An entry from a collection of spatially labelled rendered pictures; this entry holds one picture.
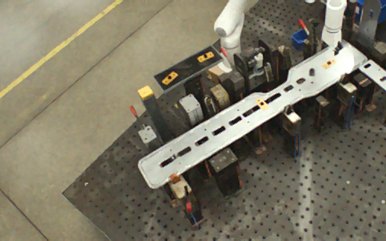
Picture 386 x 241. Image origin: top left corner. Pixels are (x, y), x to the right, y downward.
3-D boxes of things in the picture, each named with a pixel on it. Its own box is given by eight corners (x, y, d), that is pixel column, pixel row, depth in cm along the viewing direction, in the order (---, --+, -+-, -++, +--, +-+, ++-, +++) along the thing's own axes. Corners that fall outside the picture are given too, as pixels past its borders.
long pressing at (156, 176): (154, 196, 186) (153, 194, 185) (135, 162, 200) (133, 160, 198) (370, 60, 224) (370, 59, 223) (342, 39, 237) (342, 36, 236)
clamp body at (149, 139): (161, 178, 224) (143, 146, 196) (152, 165, 230) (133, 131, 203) (175, 170, 227) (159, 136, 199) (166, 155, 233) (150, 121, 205)
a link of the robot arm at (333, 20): (328, 14, 205) (323, 26, 200) (329, -5, 195) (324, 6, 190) (344, 18, 202) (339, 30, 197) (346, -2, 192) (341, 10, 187)
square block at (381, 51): (372, 94, 244) (382, 54, 217) (363, 86, 249) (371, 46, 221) (381, 88, 246) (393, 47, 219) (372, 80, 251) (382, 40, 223)
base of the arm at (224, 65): (211, 65, 262) (208, 45, 248) (229, 48, 271) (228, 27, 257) (234, 78, 254) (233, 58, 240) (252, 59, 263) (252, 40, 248)
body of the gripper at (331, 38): (320, 24, 205) (320, 40, 213) (334, 34, 199) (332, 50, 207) (331, 17, 207) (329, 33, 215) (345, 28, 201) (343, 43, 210)
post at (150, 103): (163, 146, 238) (143, 101, 204) (158, 137, 242) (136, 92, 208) (174, 139, 240) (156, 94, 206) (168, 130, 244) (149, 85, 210)
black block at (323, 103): (320, 140, 228) (323, 110, 206) (308, 128, 235) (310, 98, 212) (330, 133, 231) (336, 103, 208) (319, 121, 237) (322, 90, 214)
